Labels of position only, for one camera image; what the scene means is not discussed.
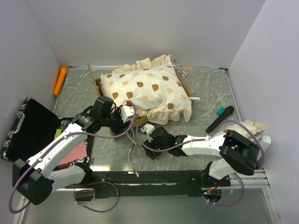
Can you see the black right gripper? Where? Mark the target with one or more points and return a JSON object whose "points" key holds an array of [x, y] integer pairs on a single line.
{"points": [[151, 155]]}

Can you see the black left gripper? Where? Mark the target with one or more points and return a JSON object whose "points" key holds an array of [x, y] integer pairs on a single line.
{"points": [[121, 125]]}

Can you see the bear print bed mattress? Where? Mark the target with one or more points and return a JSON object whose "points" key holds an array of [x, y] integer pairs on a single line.
{"points": [[153, 86]]}

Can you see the small bear print pillow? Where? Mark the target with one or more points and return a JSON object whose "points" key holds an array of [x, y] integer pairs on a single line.
{"points": [[254, 128]]}

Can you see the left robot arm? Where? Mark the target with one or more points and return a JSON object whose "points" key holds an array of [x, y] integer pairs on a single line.
{"points": [[36, 178]]}

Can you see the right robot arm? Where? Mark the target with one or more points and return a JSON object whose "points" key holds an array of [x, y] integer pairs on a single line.
{"points": [[236, 153]]}

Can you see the pink paper sheets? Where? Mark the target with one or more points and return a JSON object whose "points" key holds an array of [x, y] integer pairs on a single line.
{"points": [[79, 152]]}

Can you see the green block in case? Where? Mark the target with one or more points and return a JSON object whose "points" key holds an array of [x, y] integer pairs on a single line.
{"points": [[58, 133]]}

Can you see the orange plastic carrot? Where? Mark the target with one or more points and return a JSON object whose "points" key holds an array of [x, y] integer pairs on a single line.
{"points": [[60, 81]]}

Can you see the black open carrying case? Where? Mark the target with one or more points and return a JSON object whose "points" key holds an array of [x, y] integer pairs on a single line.
{"points": [[34, 129]]}

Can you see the white lint roller box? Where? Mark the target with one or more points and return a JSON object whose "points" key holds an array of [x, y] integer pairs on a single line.
{"points": [[265, 142]]}

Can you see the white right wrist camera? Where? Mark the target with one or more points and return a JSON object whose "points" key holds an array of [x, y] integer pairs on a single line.
{"points": [[147, 129]]}

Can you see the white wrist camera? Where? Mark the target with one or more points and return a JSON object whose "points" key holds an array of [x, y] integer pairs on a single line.
{"points": [[147, 129], [128, 111]]}

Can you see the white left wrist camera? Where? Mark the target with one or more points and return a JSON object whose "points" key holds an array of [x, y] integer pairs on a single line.
{"points": [[128, 111]]}

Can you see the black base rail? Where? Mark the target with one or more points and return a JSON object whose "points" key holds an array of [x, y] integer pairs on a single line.
{"points": [[103, 190]]}

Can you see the aluminium frame rail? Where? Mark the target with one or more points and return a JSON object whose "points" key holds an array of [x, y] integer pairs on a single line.
{"points": [[252, 179]]}

